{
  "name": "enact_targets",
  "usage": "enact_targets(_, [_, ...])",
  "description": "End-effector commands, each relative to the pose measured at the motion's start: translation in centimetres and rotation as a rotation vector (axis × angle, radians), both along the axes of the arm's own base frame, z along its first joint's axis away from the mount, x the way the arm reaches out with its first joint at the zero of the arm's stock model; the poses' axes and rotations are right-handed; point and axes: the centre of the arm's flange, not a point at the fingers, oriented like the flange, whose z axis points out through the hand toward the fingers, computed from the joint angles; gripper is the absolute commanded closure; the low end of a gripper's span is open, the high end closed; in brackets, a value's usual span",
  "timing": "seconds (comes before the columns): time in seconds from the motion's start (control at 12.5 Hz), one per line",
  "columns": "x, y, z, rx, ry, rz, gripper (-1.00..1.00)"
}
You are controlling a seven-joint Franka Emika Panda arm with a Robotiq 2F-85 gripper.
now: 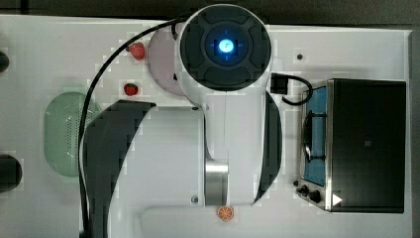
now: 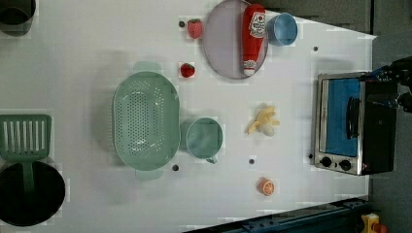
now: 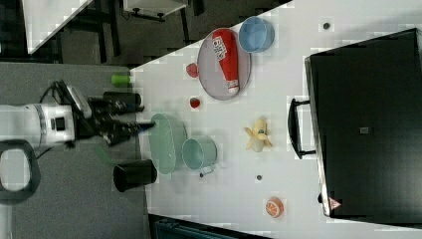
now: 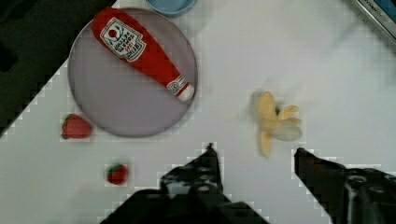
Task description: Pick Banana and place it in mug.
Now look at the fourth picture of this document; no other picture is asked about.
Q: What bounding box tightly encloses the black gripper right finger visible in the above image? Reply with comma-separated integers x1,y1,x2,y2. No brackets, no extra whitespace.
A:
294,147,396,224

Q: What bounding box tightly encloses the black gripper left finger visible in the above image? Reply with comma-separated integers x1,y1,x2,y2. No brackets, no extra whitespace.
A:
100,144,269,224

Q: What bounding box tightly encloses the yellow plush peeled banana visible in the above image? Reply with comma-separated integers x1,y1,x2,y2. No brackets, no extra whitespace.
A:
257,91,303,158

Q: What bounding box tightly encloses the small red strawberry toy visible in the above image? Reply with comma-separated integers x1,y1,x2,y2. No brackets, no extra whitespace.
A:
106,164,129,185

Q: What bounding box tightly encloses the grey round plate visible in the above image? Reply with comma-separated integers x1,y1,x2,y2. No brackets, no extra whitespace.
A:
67,7,199,138

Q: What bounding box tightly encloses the large red strawberry toy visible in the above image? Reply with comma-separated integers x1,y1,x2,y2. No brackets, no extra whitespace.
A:
62,114,92,139

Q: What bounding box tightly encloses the red plush ketchup bottle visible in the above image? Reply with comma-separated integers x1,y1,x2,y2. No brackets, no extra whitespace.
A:
92,7,195,102

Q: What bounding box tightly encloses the blue bowl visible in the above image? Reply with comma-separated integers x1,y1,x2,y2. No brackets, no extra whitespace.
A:
146,0,198,17

